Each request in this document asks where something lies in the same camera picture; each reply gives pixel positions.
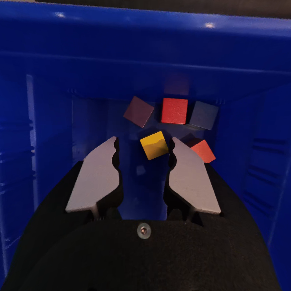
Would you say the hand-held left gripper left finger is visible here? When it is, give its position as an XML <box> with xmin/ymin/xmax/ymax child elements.
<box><xmin>65</xmin><ymin>136</ymin><xmax>124</xmax><ymax>217</ymax></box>

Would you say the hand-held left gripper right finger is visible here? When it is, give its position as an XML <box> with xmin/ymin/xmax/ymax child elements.
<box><xmin>164</xmin><ymin>136</ymin><xmax>221</xmax><ymax>220</ymax></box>

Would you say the orange wooden cube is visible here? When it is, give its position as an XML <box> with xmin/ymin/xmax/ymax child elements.
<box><xmin>182</xmin><ymin>137</ymin><xmax>216</xmax><ymax>164</ymax></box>

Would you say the yellow wooden cube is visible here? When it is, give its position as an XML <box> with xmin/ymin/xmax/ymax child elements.
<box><xmin>140</xmin><ymin>131</ymin><xmax>169</xmax><ymax>161</ymax></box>

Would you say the dark blue wooden cube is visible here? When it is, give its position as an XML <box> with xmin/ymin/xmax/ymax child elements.
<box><xmin>186</xmin><ymin>101</ymin><xmax>219</xmax><ymax>130</ymax></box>

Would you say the red wooden cube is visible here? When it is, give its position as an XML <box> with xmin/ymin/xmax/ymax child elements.
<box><xmin>161</xmin><ymin>98</ymin><xmax>189</xmax><ymax>125</ymax></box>

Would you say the purple wooden cube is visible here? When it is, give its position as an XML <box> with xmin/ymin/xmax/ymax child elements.
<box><xmin>123</xmin><ymin>96</ymin><xmax>155</xmax><ymax>129</ymax></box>

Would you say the blue plastic storage bin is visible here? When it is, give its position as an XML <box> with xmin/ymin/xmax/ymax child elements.
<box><xmin>0</xmin><ymin>1</ymin><xmax>291</xmax><ymax>291</ymax></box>

